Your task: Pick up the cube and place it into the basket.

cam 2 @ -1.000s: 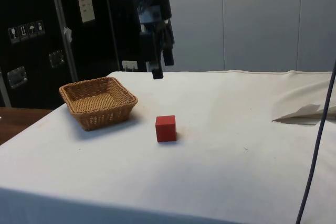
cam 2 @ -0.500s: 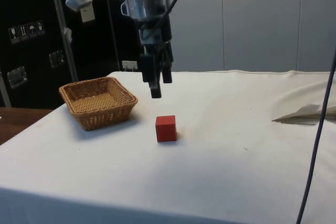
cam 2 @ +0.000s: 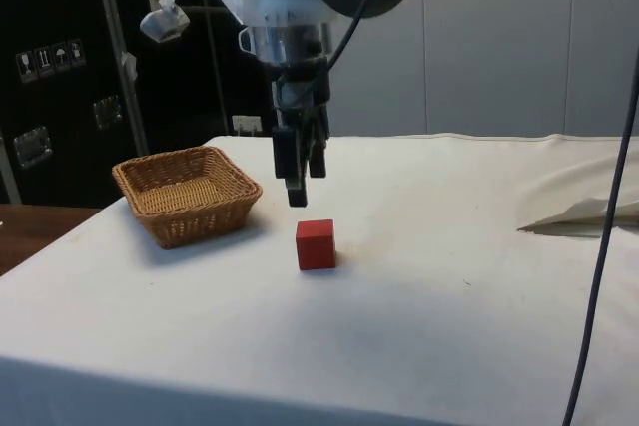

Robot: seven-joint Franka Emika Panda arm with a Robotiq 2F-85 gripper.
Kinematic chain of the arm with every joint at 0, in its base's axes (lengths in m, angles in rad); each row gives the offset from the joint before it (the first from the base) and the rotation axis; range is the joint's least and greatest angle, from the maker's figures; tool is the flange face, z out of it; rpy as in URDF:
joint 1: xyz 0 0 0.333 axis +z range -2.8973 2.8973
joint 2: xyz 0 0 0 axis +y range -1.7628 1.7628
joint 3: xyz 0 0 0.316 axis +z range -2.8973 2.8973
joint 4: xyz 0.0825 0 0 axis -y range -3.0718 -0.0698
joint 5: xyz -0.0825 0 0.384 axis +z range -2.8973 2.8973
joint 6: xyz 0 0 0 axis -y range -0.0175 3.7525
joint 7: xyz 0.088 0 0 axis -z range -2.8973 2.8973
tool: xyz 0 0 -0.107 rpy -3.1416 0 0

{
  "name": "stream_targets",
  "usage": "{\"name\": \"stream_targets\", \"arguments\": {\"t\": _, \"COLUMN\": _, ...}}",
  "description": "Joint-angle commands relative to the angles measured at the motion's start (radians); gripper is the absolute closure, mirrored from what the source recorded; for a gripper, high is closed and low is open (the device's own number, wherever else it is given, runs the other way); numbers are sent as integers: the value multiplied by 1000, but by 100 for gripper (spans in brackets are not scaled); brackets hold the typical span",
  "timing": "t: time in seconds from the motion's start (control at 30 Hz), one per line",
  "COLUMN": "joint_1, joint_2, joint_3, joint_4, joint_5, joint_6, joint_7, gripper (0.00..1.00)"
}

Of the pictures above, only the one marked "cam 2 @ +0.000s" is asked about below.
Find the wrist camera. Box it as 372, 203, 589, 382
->
138, 0, 192, 44

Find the red cube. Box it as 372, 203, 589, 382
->
295, 218, 337, 272

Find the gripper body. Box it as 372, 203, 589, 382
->
270, 57, 333, 121

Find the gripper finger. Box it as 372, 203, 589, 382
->
305, 106, 330, 180
272, 114, 308, 209

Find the black cable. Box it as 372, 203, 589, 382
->
326, 0, 395, 73
561, 44, 639, 426

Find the pale locker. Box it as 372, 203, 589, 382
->
563, 0, 639, 139
422, 0, 567, 138
319, 0, 426, 138

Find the square wicker basket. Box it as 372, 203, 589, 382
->
111, 145, 264, 250

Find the black cabinet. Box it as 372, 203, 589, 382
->
0, 0, 281, 206

